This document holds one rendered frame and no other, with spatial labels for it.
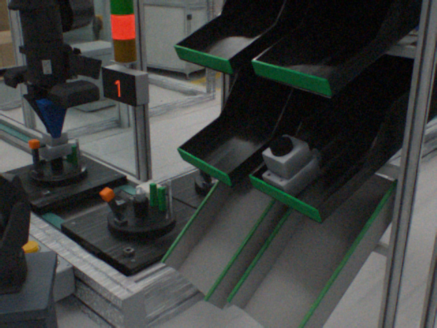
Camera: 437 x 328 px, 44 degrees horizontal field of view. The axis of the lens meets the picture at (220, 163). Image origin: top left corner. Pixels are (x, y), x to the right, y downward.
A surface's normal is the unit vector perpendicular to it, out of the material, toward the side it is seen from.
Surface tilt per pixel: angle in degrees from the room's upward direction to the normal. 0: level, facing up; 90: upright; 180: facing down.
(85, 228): 0
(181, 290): 90
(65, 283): 90
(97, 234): 0
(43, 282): 0
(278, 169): 115
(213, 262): 45
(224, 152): 25
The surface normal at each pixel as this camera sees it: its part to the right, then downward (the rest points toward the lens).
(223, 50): -0.34, -0.74
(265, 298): -0.58, -0.49
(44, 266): 0.00, -0.92
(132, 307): 0.72, 0.27
